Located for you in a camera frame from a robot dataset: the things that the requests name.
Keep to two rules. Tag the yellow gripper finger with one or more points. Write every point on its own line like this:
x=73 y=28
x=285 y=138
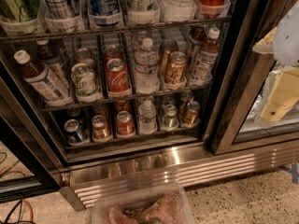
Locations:
x=265 y=45
x=283 y=95

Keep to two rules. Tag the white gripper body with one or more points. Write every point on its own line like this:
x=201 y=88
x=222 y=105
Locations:
x=287 y=37

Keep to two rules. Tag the right glass fridge door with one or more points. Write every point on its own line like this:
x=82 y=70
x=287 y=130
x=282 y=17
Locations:
x=253 y=68

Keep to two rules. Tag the gold can front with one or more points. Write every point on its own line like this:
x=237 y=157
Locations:
x=175 y=67

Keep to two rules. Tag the gold can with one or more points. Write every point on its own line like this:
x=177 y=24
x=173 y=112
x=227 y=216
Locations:
x=166 y=48
x=191 y=113
x=175 y=67

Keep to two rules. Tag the gold can bottom right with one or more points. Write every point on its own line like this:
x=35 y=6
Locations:
x=191 y=113

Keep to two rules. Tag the gold can rear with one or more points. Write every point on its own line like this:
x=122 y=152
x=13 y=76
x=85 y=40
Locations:
x=166 y=48

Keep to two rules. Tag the silver green can bottom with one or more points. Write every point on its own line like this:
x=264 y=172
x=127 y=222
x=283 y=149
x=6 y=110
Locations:
x=169 y=117

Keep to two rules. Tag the middle shelf water bottle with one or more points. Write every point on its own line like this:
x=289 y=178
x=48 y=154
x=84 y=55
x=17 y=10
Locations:
x=146 y=67

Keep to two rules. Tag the shelf water bottle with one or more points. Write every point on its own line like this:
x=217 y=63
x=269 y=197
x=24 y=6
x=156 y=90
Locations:
x=147 y=117
x=146 y=67

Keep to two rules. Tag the bottom shelf water bottle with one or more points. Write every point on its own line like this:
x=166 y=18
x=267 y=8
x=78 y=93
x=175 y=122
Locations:
x=147 y=117

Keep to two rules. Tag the red coca-cola can front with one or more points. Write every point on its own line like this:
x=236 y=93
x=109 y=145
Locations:
x=117 y=75

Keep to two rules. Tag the red coca-cola can rear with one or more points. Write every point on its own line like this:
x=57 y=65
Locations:
x=112 y=52

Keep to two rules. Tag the red can bottom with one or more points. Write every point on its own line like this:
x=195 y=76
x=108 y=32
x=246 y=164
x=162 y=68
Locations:
x=125 y=123

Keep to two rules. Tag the rear silver soda can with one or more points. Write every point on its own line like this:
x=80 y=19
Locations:
x=85 y=55

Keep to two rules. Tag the green white soda can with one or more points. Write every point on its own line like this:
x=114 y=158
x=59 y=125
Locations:
x=84 y=79

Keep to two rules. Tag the bronze can bottom left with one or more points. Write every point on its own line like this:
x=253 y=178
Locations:
x=101 y=129

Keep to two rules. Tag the blue pepsi can bottom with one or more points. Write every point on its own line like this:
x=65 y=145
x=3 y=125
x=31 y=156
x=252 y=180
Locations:
x=75 y=133

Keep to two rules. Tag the stainless steel fridge base grille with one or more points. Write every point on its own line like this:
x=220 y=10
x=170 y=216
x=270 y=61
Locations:
x=84 y=184

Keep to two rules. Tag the left open fridge door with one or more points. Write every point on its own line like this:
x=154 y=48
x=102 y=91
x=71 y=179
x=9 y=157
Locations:
x=17 y=133

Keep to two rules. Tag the right tea bottle rear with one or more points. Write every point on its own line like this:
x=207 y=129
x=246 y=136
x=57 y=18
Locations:
x=196 y=36

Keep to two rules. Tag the clear top water bottle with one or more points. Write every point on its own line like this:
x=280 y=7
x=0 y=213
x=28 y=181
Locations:
x=177 y=10

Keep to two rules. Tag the clear plastic food container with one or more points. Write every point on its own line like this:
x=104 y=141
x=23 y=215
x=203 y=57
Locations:
x=163 y=204

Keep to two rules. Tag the rear left tea bottle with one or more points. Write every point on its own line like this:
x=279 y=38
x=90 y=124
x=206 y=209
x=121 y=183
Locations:
x=52 y=56

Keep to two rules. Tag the front left tea bottle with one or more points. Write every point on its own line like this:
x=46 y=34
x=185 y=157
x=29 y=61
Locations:
x=40 y=77

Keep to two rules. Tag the middle wire shelf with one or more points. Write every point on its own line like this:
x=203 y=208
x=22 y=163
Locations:
x=128 y=97

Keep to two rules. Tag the wire shelf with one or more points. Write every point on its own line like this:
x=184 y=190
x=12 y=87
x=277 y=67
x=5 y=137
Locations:
x=113 y=30
x=128 y=97

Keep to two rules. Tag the top wire shelf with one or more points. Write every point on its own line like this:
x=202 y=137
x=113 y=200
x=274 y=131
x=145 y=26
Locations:
x=113 y=30

